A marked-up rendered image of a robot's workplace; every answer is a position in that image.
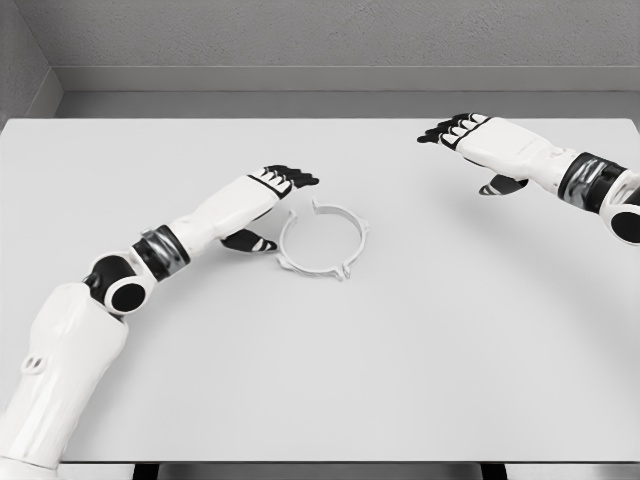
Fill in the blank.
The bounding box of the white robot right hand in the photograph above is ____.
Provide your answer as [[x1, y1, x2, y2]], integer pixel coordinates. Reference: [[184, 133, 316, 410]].
[[416, 113, 545, 198]]

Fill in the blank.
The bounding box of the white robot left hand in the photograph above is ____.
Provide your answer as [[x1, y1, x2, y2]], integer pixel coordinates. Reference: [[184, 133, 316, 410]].
[[199, 163, 321, 254]]

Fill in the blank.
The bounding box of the white round pipe clamp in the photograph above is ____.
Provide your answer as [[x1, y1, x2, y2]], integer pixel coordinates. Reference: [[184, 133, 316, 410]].
[[275, 198, 372, 284]]

